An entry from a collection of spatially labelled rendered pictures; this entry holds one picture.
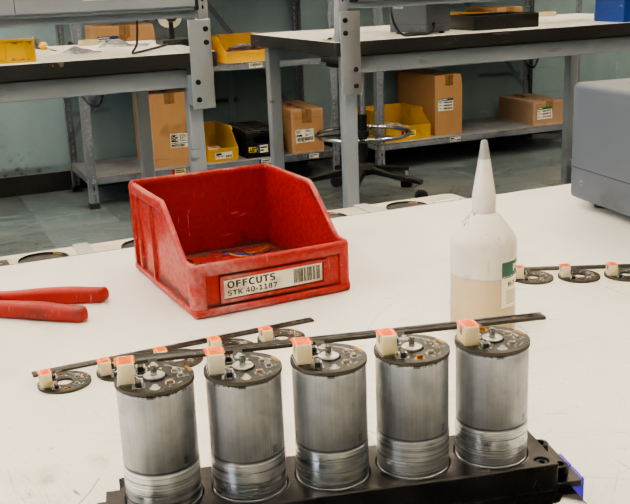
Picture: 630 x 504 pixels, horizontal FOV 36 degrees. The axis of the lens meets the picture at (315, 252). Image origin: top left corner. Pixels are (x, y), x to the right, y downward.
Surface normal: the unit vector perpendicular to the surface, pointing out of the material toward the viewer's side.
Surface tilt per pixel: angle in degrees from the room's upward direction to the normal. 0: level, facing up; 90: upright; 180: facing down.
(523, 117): 88
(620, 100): 90
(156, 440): 90
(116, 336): 0
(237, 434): 90
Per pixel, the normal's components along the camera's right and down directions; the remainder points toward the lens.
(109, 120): 0.40, 0.24
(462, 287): -0.70, 0.22
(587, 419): -0.04, -0.96
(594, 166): -0.95, 0.12
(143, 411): -0.11, 0.28
